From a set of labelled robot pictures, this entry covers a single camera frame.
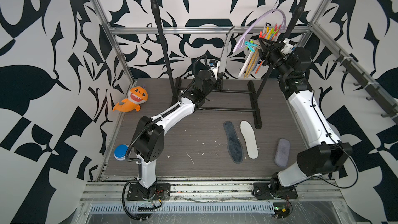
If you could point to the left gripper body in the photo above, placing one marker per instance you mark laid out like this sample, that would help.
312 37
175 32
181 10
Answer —
214 76

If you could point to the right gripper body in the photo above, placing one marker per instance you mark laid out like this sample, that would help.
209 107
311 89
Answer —
274 56

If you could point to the dark grey felt insole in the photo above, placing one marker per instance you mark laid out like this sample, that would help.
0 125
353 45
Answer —
224 54
234 146

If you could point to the lilac round clip hanger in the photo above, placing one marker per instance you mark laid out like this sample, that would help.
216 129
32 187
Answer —
259 22

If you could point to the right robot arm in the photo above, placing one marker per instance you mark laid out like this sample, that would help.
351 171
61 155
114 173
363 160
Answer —
326 153

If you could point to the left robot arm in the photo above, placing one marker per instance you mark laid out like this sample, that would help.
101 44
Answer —
148 141

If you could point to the orange-edged insole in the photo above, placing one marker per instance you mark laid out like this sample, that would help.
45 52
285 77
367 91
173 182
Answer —
250 139

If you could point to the orange shark plush toy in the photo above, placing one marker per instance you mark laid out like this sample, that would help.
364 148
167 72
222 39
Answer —
135 98

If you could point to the grey fabric case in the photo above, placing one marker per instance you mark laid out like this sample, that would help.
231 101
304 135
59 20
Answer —
282 153

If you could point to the blue round button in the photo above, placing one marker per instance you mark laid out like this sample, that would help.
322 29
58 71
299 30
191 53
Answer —
120 152

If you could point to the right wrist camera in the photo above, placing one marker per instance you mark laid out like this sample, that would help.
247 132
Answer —
288 46

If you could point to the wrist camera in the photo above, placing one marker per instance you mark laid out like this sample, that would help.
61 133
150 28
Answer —
214 67
288 46

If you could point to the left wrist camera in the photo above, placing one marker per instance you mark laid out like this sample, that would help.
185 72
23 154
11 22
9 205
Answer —
214 67

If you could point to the white cable duct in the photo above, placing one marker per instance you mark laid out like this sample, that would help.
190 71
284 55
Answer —
202 208

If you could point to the wall hook rail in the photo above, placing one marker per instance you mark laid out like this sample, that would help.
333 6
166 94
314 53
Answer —
376 92

